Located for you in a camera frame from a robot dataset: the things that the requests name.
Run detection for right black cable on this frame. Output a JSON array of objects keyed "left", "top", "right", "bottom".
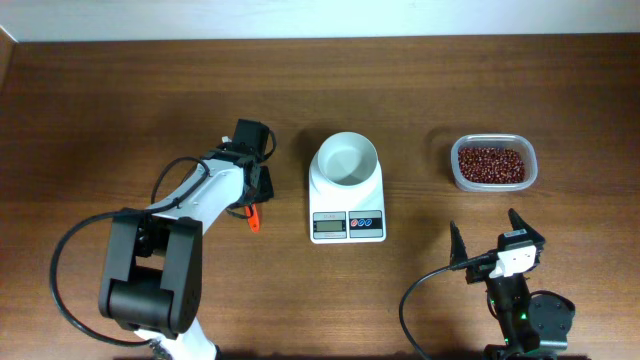
[{"left": 398, "top": 253, "right": 496, "bottom": 360}]

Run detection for white digital kitchen scale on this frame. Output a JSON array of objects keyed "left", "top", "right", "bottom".
[{"left": 309, "top": 153, "right": 387, "bottom": 244}]

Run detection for black cable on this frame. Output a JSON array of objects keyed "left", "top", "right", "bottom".
[
  {"left": 48, "top": 128, "right": 278, "bottom": 349},
  {"left": 398, "top": 253, "right": 496, "bottom": 360}
]

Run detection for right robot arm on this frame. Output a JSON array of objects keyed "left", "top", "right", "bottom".
[{"left": 450, "top": 209, "right": 576, "bottom": 360}]

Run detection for clear plastic container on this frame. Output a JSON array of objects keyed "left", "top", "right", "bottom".
[{"left": 450, "top": 134, "right": 539, "bottom": 192}]

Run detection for red beans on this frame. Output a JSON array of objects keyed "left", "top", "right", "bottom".
[{"left": 458, "top": 147, "right": 526, "bottom": 184}]

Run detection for left black cable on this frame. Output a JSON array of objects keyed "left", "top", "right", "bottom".
[{"left": 48, "top": 128, "right": 278, "bottom": 349}]

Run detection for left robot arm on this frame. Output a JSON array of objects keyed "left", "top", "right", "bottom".
[{"left": 98, "top": 120, "right": 276, "bottom": 359}]

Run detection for orange measuring scoop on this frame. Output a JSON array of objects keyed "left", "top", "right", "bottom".
[{"left": 244, "top": 204, "right": 261, "bottom": 233}]

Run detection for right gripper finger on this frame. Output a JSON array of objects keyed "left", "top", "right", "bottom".
[
  {"left": 449, "top": 221, "right": 468, "bottom": 267},
  {"left": 508, "top": 208, "right": 530, "bottom": 233}
]

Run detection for white round bowl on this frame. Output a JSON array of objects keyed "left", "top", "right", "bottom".
[{"left": 317, "top": 132, "right": 378, "bottom": 186}]

